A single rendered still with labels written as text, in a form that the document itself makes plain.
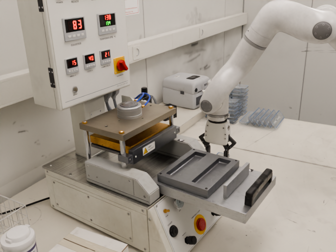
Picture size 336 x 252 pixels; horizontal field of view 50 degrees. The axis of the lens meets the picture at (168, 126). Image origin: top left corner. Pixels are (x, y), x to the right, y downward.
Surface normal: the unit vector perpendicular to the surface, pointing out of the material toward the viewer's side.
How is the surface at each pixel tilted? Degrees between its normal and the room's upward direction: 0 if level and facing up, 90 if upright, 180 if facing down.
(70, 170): 0
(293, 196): 0
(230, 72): 52
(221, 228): 0
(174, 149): 90
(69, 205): 90
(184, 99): 90
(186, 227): 65
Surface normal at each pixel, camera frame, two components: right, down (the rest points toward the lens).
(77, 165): -0.03, -0.93
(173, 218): 0.73, -0.22
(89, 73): 0.82, 0.19
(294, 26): -0.90, 0.20
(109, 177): -0.57, 0.33
